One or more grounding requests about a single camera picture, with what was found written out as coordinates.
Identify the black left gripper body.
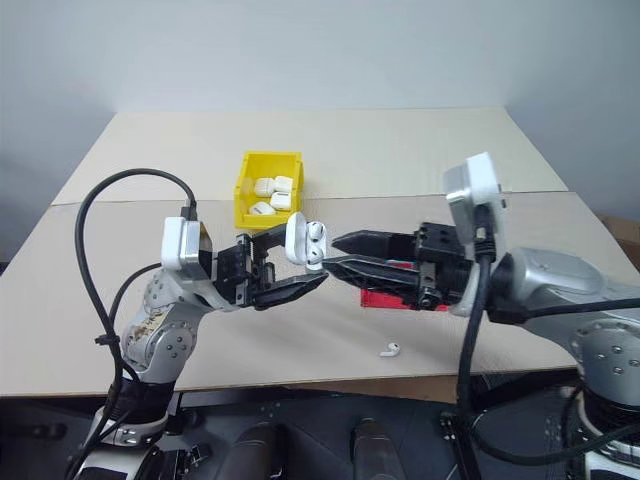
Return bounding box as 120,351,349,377
217,233,277,308

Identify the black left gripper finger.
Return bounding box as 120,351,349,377
252,271,330,312
247,222,290,252

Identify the red plastic tray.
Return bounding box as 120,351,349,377
359,286,452,313

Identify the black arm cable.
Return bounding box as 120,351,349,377
73,167,202,454
453,203,640,480

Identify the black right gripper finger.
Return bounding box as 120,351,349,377
331,229,420,262
321,253,420,308

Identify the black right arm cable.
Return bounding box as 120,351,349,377
453,203,640,480

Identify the yellow plastic bin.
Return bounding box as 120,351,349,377
232,150,305,231

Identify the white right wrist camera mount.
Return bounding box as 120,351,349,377
442,151,509,319

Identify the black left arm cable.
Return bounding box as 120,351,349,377
73,167,202,454

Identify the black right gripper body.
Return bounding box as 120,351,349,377
414,221,476,312

